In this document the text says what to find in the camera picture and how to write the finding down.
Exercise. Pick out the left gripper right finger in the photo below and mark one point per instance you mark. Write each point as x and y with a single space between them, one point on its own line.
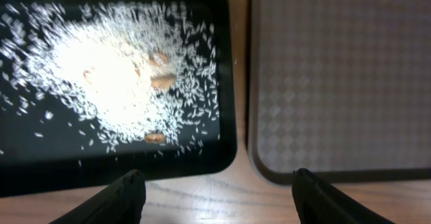
317 201

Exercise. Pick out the brown serving tray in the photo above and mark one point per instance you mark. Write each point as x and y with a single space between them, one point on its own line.
341 88

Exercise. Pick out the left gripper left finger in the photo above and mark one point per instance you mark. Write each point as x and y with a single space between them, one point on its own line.
120 202

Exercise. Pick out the rice leftovers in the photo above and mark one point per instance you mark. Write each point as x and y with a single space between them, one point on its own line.
142 71

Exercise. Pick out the black waste tray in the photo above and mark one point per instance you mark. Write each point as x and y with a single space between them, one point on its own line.
44 147

